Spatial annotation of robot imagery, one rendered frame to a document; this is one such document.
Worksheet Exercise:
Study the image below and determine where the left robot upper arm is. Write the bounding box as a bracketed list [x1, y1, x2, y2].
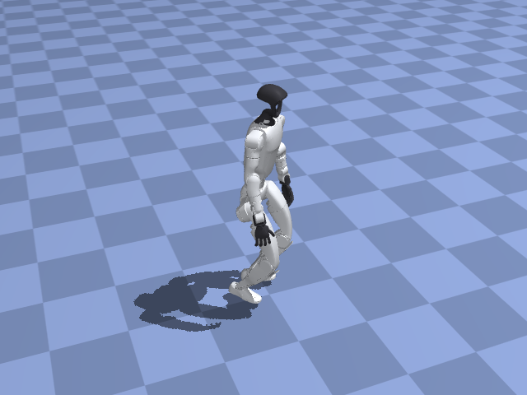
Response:
[277, 114, 286, 157]

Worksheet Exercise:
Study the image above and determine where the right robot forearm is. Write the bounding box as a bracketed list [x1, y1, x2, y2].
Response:
[246, 176, 264, 224]

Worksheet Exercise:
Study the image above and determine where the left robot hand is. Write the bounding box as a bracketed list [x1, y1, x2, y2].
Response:
[279, 175, 294, 207]

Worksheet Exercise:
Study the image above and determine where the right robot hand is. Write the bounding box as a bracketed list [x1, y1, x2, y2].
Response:
[253, 213, 275, 247]

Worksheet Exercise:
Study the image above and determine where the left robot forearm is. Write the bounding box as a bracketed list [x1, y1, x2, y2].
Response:
[275, 152, 290, 183]

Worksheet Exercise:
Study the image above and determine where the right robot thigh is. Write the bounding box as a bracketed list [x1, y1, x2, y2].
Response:
[236, 197, 280, 273]

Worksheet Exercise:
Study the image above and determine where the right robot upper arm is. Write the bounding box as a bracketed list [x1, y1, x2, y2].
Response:
[244, 130, 264, 185]

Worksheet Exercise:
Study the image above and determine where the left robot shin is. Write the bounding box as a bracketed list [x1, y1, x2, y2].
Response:
[250, 241, 293, 269]

